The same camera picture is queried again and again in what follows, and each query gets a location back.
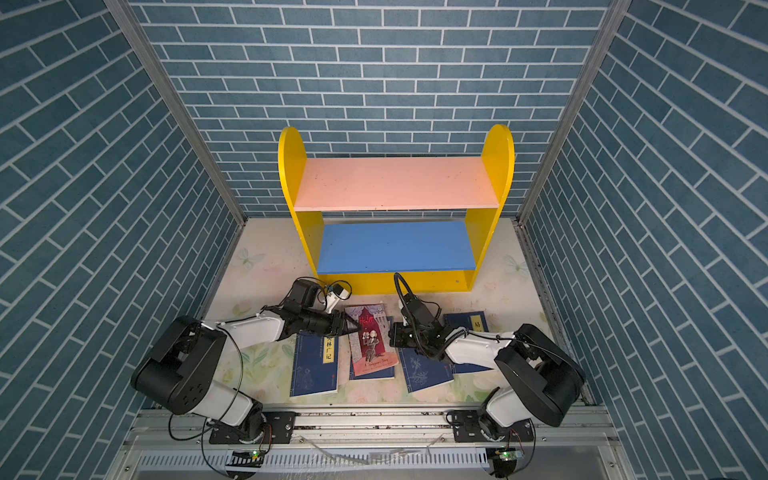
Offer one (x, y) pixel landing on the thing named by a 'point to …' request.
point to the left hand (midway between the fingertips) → (357, 329)
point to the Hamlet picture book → (372, 347)
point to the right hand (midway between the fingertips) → (384, 332)
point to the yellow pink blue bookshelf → (369, 219)
